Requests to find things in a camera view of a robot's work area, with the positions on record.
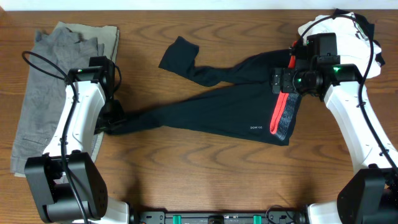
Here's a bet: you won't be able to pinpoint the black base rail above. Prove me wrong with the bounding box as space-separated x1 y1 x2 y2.
129 209 309 224

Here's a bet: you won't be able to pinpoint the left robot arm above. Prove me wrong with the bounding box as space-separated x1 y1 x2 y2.
24 56 130 223

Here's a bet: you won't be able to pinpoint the white printed t-shirt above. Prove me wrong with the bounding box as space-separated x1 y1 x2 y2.
298 15 371 75

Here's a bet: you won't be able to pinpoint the beige shorts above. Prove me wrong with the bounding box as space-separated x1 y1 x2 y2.
13 21 121 180

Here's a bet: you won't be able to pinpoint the grey cargo shorts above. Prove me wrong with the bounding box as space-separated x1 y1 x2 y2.
9 26 105 175

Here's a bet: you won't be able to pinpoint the black garment under white shirt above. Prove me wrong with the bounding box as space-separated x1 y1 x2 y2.
333 9 386 67

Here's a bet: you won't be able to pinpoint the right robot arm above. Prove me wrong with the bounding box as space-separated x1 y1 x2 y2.
271 33 397 223

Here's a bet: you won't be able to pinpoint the black leggings with red waistband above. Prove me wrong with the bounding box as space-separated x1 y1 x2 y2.
112 37 301 146

